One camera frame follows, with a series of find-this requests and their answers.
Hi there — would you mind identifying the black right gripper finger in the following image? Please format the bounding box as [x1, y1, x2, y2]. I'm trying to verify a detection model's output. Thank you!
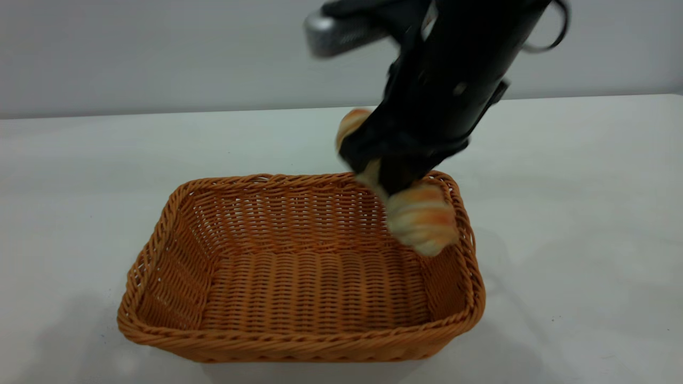
[379, 160, 427, 195]

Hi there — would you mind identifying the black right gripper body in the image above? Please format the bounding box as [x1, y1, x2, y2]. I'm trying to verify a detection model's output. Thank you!
[339, 0, 550, 171]

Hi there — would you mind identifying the ridged golden bread roll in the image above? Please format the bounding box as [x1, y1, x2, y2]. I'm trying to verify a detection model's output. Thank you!
[335, 108, 460, 258]

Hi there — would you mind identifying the orange woven wicker basket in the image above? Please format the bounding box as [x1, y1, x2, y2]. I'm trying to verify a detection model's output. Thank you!
[116, 170, 486, 364]

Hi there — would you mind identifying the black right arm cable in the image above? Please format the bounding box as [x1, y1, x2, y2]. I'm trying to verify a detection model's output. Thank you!
[520, 0, 570, 54]

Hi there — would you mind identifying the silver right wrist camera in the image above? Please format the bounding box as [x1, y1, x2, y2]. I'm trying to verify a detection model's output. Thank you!
[304, 0, 438, 58]

